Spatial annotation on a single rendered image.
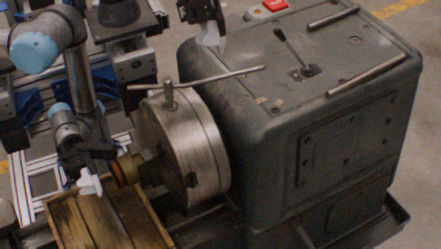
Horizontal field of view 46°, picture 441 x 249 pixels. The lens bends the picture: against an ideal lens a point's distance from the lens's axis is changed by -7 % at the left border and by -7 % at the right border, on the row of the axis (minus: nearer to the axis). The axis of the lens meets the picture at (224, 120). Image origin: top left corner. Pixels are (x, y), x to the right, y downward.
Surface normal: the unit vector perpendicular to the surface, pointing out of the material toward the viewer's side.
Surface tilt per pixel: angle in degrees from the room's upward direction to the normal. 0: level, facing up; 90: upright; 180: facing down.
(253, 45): 0
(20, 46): 89
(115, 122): 0
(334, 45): 0
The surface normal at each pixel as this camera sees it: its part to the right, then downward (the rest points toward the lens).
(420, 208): -0.05, -0.72
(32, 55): -0.19, 0.68
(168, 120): 0.07, -0.54
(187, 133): 0.22, -0.28
